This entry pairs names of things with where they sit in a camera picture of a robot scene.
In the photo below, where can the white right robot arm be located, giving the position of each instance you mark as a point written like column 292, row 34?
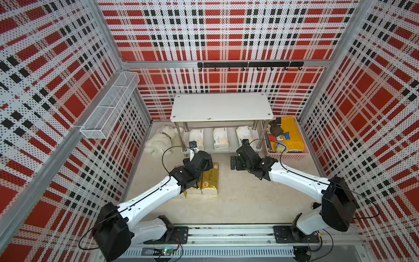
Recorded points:
column 334, row 204

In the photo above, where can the white plush toy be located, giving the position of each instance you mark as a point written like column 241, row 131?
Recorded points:
column 162, row 140

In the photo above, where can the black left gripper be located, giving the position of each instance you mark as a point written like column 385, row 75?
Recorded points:
column 209, row 165

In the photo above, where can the black wall hook rail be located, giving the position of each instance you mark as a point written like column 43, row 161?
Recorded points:
column 229, row 65

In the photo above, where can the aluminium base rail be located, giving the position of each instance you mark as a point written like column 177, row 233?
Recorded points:
column 254, row 241

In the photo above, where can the white tissue pack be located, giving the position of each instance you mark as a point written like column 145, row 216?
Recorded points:
column 243, row 133
column 197, row 135
column 220, row 138

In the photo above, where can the white wire mesh basket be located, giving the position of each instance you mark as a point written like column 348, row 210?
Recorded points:
column 101, row 122

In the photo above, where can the green circuit board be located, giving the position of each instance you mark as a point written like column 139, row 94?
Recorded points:
column 163, row 252

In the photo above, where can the white two-tier shelf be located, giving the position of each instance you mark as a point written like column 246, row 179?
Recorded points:
column 209, row 111

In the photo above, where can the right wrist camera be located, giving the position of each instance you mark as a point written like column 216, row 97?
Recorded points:
column 245, row 142

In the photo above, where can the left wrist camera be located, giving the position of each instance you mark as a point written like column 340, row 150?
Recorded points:
column 194, row 149

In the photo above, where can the brown plush toy in basket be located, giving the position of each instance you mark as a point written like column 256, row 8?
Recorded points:
column 275, row 127

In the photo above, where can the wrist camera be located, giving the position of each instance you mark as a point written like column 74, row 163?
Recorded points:
column 194, row 149
column 245, row 142

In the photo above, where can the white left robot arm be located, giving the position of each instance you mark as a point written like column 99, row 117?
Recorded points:
column 114, row 228

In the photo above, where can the pink plastic basket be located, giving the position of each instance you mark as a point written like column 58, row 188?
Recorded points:
column 294, row 156

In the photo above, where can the yellow printed cloth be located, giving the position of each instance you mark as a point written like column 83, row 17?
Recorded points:
column 291, row 140

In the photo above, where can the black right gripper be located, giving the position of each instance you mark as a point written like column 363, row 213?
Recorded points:
column 238, row 165

